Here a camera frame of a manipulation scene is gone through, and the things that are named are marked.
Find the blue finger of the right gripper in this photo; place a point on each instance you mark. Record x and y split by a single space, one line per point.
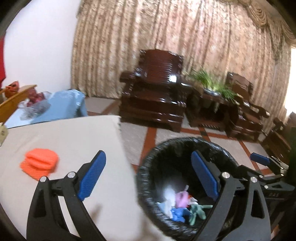
244 174
263 160

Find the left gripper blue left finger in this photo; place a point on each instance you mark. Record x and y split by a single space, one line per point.
45 218

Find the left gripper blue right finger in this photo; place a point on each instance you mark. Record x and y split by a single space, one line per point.
239 212

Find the green glove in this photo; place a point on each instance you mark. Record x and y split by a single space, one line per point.
197 210

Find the pink wrapper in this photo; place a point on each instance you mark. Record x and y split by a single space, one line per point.
182 198

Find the white tissue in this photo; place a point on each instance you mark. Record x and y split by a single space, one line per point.
169 202

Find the blue plastic bag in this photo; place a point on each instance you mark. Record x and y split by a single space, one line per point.
180 214

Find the thick orange foam net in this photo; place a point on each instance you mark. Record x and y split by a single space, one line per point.
39 162

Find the black lined trash bin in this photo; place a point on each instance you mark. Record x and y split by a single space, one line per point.
169 165

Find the dark wooden bench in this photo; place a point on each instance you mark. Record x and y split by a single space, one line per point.
277 142

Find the dark wooden armchair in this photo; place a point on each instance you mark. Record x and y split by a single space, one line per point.
156 90
244 119

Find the dark wooden side table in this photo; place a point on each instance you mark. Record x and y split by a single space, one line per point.
207 110

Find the potted green plant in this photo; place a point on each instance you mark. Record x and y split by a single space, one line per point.
211 85

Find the tissue box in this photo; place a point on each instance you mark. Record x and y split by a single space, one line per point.
3 133

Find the glass fruit bowl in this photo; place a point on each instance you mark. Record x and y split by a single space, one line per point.
31 110

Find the blue tablecloth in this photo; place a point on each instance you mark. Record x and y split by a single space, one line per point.
65 104

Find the floral beige curtain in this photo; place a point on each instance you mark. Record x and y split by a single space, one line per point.
243 37

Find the red apples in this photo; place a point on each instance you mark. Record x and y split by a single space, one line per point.
34 97

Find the red cloth cover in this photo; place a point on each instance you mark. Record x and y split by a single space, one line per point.
2 68

